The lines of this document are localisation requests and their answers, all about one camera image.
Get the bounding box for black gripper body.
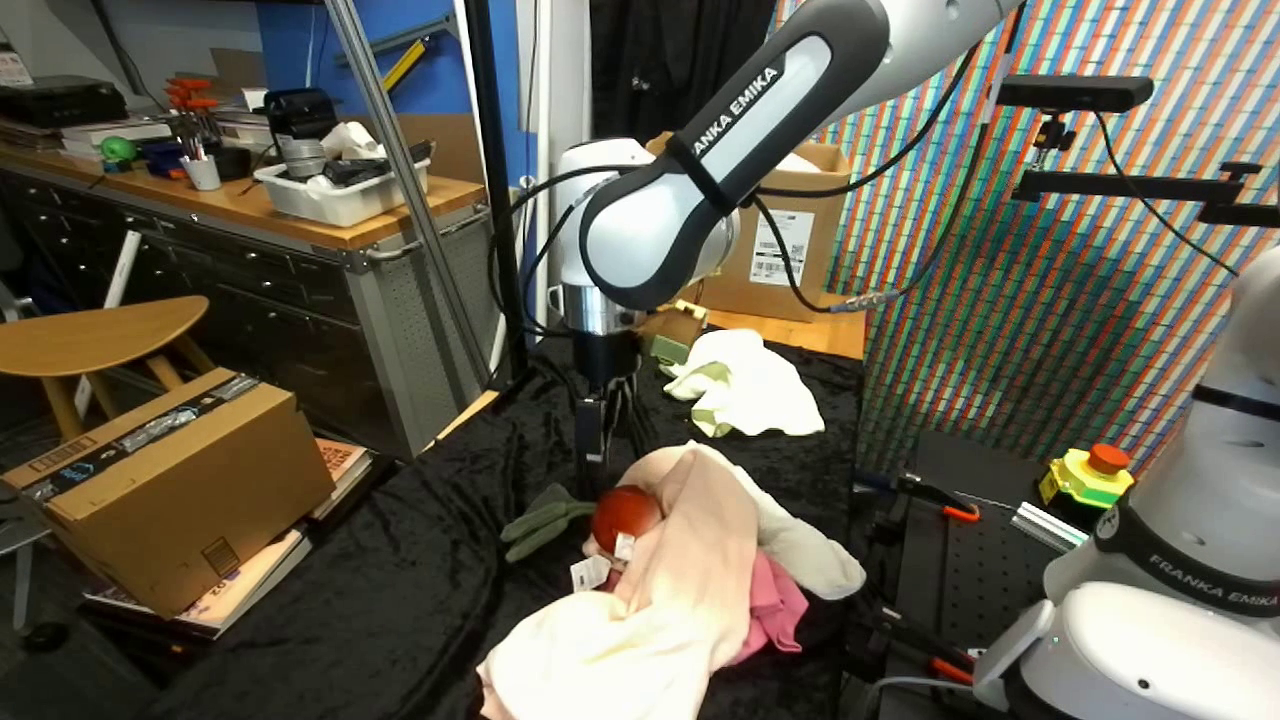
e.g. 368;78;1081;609
569;328;644;402

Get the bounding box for pale green white t-shirt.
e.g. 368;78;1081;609
658;328;833;443

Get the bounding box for peach white t-shirt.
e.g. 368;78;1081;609
475;440;803;720

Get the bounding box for pink t-shirt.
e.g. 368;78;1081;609
724;550;812;665

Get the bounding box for cream white towel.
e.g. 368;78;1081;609
743;475;870;605

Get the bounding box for wooden shelf board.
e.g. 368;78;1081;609
635;292;870;362

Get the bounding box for wooden top grey workbench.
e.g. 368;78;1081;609
0;132;509;462

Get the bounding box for large cardboard box white label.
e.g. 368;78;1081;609
644;132;855;325

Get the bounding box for black vertical pole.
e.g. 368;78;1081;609
455;0;532;394

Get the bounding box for grey metal diagonal pole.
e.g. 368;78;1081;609
319;0;499;394

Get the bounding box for black table cloth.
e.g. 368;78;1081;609
145;310;936;720

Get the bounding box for black curtain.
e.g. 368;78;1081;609
588;0;803;152

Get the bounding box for white plastic bin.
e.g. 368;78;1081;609
253;154;434;231

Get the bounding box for brown cardboard box black tape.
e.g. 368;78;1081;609
0;367;336;618

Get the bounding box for silver metal bar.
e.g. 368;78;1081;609
1008;494;1096;556

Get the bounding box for white cup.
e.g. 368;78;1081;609
178;147;223;195

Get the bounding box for yellow red emergency stop button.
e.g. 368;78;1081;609
1035;440;1140;516

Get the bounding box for wooden stool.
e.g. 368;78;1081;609
0;292;216;443

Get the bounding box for black flat case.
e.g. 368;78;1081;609
0;78;131;132

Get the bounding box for black clamp orange handle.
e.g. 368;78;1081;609
891;468;986;529
862;598;978;691

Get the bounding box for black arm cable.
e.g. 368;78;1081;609
497;35;996;334

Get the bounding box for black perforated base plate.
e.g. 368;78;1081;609
852;436;1112;720

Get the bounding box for black stereo camera bar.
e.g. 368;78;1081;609
996;70;1161;120

